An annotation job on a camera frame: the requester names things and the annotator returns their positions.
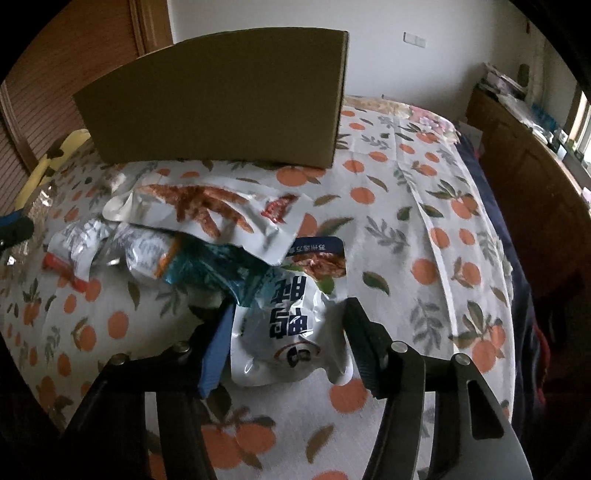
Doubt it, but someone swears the white red strips snack bag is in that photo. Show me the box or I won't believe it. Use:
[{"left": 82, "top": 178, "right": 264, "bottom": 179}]
[{"left": 102, "top": 176, "right": 312, "bottom": 266}]

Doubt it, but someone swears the window with brown frame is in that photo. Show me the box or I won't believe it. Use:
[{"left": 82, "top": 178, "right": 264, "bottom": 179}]
[{"left": 566, "top": 85, "right": 591, "bottom": 173}]

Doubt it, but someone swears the floral quilt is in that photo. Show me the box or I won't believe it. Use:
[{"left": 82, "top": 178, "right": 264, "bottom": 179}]
[{"left": 344, "top": 95, "right": 460, "bottom": 144}]

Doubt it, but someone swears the white wall switch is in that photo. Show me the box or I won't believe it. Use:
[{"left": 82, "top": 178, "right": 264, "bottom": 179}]
[{"left": 403, "top": 32, "right": 427, "bottom": 49}]

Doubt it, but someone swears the white blue text snack bag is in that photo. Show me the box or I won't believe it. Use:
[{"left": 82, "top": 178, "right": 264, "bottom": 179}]
[{"left": 230, "top": 265, "right": 353, "bottom": 387}]

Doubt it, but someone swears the teal snack wrapper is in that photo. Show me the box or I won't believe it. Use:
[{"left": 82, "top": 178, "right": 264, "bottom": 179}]
[{"left": 163, "top": 237, "right": 270, "bottom": 307}]

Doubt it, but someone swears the white red bottom snack bag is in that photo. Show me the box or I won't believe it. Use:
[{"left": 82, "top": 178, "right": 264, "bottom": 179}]
[{"left": 286, "top": 236, "right": 346, "bottom": 280}]

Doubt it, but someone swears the brown cardboard box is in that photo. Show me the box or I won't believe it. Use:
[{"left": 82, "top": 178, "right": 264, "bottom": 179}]
[{"left": 74, "top": 27, "right": 349, "bottom": 168}]

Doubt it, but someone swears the wooden wardrobe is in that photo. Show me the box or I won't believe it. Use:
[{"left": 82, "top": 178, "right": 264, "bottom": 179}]
[{"left": 1, "top": 0, "right": 172, "bottom": 214}]

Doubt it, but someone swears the clutter pile on cabinet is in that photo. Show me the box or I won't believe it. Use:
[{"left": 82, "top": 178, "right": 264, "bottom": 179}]
[{"left": 478, "top": 63, "right": 567, "bottom": 158}]

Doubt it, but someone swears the yellow plush pillow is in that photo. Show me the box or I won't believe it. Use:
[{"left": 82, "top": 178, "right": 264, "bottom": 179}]
[{"left": 14, "top": 129, "right": 90, "bottom": 211}]

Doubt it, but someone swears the orange print bed sheet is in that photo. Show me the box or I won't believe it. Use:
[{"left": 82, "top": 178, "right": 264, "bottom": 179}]
[{"left": 1, "top": 107, "right": 516, "bottom": 479}]

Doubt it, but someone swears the wooden window cabinet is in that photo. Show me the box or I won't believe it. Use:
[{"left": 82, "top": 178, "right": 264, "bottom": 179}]
[{"left": 466, "top": 87, "right": 590, "bottom": 295}]

